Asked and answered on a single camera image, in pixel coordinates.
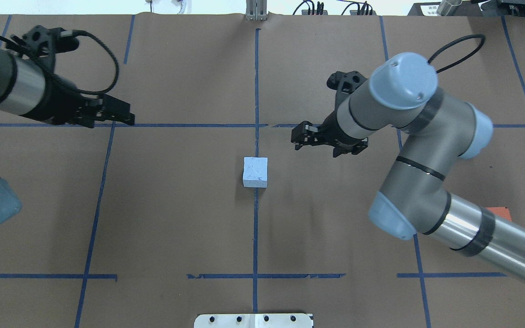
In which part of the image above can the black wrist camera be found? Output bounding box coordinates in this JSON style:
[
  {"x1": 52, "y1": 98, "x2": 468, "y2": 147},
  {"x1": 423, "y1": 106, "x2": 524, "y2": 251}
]
[
  {"x1": 10, "y1": 25, "x2": 80, "y2": 56},
  {"x1": 326, "y1": 71, "x2": 367, "y2": 95}
]

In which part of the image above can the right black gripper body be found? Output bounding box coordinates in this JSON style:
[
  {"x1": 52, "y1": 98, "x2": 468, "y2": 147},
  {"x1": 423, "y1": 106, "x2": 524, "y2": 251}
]
[{"x1": 309, "y1": 111, "x2": 368, "y2": 158}]

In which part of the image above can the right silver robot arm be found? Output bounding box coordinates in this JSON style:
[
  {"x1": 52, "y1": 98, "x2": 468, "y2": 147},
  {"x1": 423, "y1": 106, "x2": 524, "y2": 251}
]
[{"x1": 290, "y1": 52, "x2": 525, "y2": 282}]

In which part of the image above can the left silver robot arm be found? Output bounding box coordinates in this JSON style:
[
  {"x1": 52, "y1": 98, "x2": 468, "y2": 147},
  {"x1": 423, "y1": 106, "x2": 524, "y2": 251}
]
[{"x1": 0, "y1": 26, "x2": 135, "y2": 225}]

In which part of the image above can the metal cup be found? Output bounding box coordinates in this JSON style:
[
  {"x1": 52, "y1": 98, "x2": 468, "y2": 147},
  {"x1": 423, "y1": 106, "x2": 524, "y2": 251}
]
[{"x1": 436, "y1": 0, "x2": 463, "y2": 16}]

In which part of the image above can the light blue foam block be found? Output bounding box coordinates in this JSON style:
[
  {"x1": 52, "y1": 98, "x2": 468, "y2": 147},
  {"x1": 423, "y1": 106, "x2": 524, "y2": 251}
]
[{"x1": 242, "y1": 157, "x2": 268, "y2": 188}]

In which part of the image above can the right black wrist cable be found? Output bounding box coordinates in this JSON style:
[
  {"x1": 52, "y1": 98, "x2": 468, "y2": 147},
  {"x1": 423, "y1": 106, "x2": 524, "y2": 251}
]
[{"x1": 427, "y1": 34, "x2": 486, "y2": 74}]

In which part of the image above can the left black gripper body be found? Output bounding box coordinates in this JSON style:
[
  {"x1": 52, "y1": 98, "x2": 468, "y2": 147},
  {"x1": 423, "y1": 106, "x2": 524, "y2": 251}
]
[{"x1": 39, "y1": 77, "x2": 107, "y2": 128}]

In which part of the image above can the white pedestal column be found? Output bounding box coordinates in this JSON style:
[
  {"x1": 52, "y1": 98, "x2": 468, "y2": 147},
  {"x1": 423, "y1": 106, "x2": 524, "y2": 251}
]
[{"x1": 193, "y1": 313, "x2": 315, "y2": 328}]

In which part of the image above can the orange foam block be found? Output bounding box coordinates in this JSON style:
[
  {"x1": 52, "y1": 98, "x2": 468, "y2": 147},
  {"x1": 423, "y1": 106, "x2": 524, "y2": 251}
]
[{"x1": 487, "y1": 207, "x2": 512, "y2": 222}]

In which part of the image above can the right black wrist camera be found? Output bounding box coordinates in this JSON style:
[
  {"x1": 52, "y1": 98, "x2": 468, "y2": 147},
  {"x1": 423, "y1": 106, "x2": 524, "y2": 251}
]
[{"x1": 326, "y1": 71, "x2": 367, "y2": 95}]

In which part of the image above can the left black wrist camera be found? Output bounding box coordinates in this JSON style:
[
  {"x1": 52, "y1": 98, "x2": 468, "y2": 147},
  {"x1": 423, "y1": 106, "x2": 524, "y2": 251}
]
[{"x1": 10, "y1": 25, "x2": 80, "y2": 56}]

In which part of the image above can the aluminium frame post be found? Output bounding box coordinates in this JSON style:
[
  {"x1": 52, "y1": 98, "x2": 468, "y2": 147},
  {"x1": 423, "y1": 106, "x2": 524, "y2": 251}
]
[{"x1": 245, "y1": 0, "x2": 268, "y2": 21}]

